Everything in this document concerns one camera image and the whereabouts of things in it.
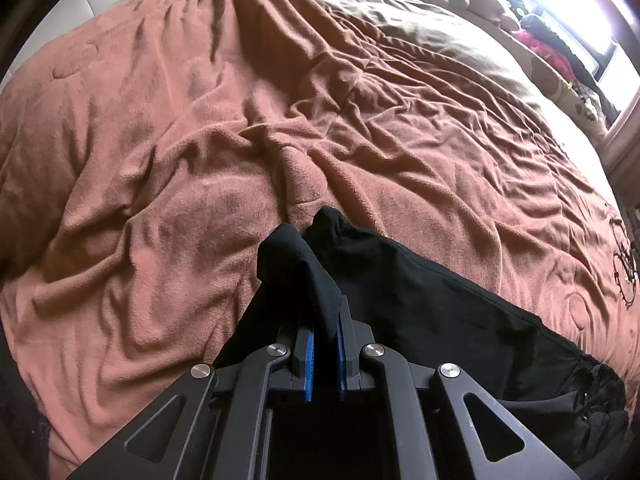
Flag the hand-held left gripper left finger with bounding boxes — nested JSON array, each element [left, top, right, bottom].
[[65, 305, 316, 480]]

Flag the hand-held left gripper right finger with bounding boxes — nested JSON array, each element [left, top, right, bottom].
[[336, 305, 581, 480]]

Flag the black pants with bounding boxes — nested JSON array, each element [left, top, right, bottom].
[[212, 206, 628, 471]]

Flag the brown fleece blanket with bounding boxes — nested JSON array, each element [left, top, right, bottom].
[[0, 0, 640, 480]]

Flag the beige bed sheet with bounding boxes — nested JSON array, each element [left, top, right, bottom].
[[285, 0, 616, 186]]

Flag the floral pillow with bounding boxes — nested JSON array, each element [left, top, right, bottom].
[[530, 50, 621, 141]]

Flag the pink clothing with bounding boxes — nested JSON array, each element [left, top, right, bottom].
[[510, 27, 573, 78]]

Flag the beige stuffed toy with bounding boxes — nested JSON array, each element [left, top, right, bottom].
[[430, 0, 521, 31]]

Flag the dark clothes pile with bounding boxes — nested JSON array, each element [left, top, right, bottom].
[[495, 0, 616, 81]]

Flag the window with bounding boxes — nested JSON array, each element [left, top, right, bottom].
[[435, 0, 631, 126]]

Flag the thin black cable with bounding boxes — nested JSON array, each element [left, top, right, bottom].
[[607, 205, 640, 306]]

